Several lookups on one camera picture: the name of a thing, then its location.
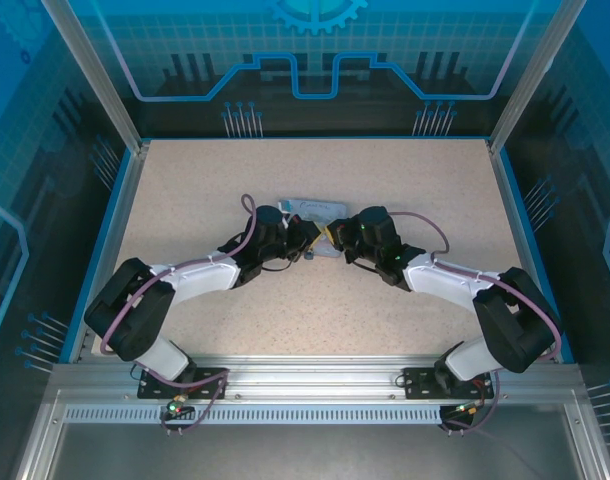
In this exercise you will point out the small blue padlock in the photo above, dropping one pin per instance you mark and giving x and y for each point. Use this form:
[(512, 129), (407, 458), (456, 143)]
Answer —
[(309, 256)]

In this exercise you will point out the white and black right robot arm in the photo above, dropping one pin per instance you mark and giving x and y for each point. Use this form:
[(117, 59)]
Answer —
[(515, 320)]

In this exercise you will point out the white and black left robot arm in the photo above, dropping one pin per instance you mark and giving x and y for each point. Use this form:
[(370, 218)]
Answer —
[(130, 315)]

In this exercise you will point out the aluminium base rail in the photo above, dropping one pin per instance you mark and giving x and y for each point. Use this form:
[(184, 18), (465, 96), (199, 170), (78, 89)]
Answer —
[(315, 375)]

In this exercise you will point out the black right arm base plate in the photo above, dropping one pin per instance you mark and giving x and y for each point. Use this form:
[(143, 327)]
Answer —
[(415, 382)]

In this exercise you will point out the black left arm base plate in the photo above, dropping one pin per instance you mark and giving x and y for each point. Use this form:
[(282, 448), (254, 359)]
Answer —
[(210, 385)]

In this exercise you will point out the aluminium frame post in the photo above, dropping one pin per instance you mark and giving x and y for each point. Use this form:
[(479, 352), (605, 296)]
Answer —
[(530, 75), (100, 75)]

